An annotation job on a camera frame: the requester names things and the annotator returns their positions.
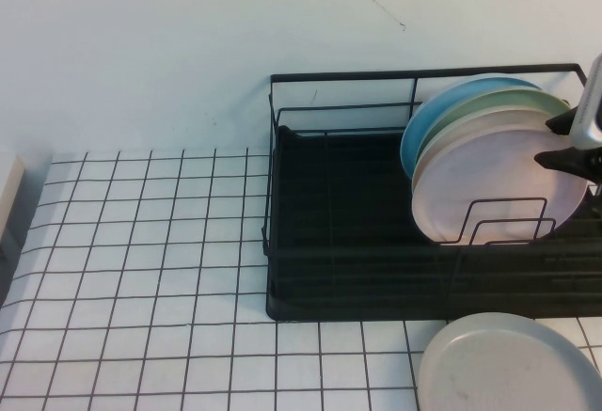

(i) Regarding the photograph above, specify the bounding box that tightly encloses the black plastic drip tray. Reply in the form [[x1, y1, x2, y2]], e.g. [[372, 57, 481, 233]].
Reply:
[[266, 124, 602, 322]]

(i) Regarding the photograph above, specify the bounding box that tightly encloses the green plate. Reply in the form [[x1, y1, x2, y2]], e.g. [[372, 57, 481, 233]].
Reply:
[[417, 88, 573, 161]]

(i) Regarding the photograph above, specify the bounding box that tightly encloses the white grid pattern table mat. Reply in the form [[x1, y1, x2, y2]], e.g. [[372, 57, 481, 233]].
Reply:
[[0, 147, 602, 411]]

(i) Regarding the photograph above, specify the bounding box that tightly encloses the black wire dish rack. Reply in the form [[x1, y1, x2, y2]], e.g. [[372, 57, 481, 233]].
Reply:
[[261, 62, 602, 322]]

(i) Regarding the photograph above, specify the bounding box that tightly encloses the beige box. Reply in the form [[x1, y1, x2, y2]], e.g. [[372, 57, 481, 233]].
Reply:
[[0, 151, 28, 266]]

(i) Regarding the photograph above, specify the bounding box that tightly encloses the grey plate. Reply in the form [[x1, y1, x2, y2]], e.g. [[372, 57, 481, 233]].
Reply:
[[417, 311, 602, 411]]

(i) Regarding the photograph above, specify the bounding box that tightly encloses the pink plate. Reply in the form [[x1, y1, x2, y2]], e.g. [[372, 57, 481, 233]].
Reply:
[[411, 127, 590, 246]]

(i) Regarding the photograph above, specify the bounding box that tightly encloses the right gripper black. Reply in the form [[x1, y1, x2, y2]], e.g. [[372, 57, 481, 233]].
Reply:
[[533, 106, 602, 185]]

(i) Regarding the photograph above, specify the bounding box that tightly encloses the blue plate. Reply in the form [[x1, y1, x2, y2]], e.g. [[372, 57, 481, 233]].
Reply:
[[400, 73, 547, 182]]

